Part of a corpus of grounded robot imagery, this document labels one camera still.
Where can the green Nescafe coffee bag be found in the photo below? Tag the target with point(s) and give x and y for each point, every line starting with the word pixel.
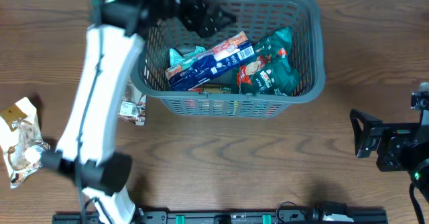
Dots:
pixel 268 72

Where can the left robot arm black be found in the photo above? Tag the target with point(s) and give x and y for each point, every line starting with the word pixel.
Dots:
pixel 86 152

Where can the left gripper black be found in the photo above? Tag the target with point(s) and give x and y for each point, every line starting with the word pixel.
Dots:
pixel 200 17

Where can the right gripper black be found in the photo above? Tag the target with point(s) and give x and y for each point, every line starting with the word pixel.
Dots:
pixel 395 138

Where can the grey plastic basket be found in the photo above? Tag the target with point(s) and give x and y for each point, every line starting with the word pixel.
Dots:
pixel 258 19

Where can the beige mushroom snack bag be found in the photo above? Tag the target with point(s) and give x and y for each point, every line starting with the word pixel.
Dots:
pixel 133 106

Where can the Kleenex tissue multipack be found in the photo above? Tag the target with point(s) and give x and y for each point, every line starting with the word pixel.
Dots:
pixel 211 63

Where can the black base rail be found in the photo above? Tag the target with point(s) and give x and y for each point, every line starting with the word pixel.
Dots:
pixel 326 212

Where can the light teal small packet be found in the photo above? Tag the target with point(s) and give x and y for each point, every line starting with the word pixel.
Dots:
pixel 177 58

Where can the orange red noodle packet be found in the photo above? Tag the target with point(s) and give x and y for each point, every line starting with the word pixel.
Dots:
pixel 211 88

